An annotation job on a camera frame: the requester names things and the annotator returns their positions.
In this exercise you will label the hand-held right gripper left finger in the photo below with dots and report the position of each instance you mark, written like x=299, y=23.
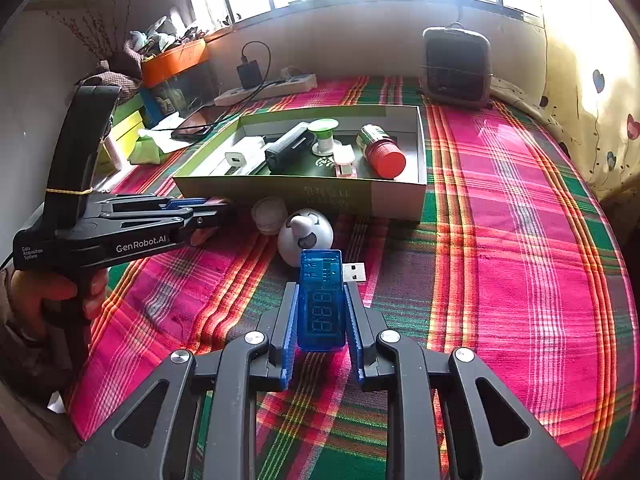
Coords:
x=286, y=340

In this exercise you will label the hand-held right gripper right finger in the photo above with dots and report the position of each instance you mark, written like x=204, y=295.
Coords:
x=356, y=340

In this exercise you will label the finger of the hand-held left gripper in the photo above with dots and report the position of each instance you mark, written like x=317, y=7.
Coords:
x=210, y=220
x=187, y=203

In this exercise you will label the green cardboard box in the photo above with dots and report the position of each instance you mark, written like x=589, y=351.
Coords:
x=225, y=187

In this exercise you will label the blue usb tester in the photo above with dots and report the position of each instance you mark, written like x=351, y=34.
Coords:
x=320, y=310

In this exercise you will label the white charger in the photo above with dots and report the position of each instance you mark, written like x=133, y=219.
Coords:
x=237, y=158

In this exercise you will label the black rectangular device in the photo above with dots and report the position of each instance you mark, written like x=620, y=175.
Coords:
x=285, y=150

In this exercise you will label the green-lidded white container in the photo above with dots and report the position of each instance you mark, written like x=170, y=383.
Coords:
x=322, y=126

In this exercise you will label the person's left forearm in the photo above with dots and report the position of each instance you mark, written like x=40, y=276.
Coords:
x=25, y=360

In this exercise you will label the person's left hand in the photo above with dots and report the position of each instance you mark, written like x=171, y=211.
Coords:
x=45, y=292

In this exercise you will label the white round container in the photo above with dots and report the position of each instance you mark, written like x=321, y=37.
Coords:
x=270, y=215

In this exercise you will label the green tissue packet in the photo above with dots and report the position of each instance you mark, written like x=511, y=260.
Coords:
x=147, y=150

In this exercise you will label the black phone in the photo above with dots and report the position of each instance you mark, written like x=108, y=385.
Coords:
x=192, y=131

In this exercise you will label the white paper sheet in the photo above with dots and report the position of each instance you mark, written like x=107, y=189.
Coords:
x=165, y=122

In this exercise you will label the white tube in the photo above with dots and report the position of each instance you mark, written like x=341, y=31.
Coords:
x=114, y=155

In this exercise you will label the white round figure toy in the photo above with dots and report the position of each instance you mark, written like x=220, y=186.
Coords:
x=297, y=232

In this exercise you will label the lime green box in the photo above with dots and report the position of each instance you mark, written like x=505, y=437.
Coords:
x=127, y=125

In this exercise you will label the glass tank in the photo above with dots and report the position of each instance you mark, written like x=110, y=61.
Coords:
x=185, y=85

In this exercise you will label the dark checkered cloth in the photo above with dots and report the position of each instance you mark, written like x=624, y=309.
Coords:
x=120, y=82

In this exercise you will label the orange box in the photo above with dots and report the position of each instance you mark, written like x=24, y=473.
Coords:
x=170, y=65

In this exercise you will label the black power adapter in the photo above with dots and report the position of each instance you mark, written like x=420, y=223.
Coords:
x=250, y=75

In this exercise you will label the white power strip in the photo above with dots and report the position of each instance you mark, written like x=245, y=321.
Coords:
x=295, y=82

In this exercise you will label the white paper scrap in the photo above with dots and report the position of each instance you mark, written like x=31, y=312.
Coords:
x=56, y=402

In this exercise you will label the pile of crumpled bags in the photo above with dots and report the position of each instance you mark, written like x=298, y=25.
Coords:
x=160, y=35

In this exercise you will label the red-capped bottle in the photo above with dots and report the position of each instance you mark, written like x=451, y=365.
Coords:
x=387, y=160

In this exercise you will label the small grey heater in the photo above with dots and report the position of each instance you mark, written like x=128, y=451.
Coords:
x=457, y=67

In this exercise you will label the yellow printed curtain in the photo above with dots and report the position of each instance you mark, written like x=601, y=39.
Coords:
x=580, y=110

